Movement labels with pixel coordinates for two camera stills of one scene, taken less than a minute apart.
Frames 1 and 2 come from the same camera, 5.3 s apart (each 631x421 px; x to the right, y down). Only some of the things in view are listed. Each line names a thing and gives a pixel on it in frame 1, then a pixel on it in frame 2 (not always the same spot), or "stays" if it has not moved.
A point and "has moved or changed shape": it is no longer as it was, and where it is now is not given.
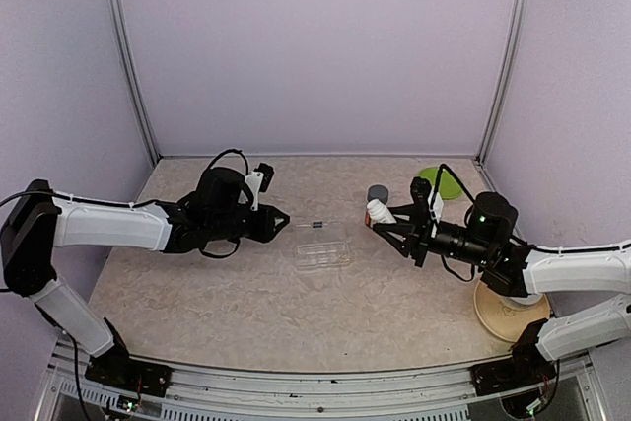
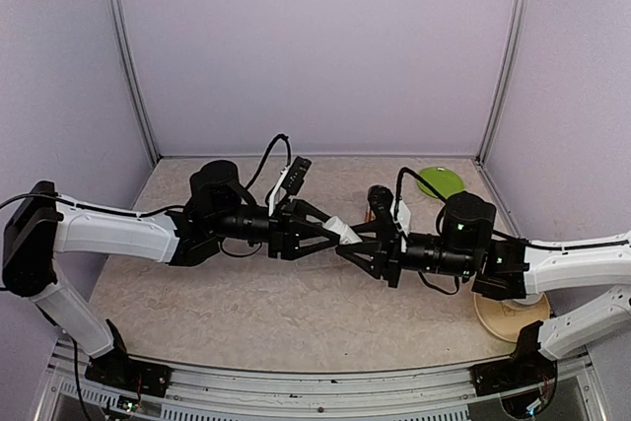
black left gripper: [264, 232] -> [284, 236]
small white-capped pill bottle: [379, 214] has moved or changed shape
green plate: [449, 189] stays
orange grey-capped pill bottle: [380, 192] stays
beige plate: [505, 316] stays
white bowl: [529, 300] stays
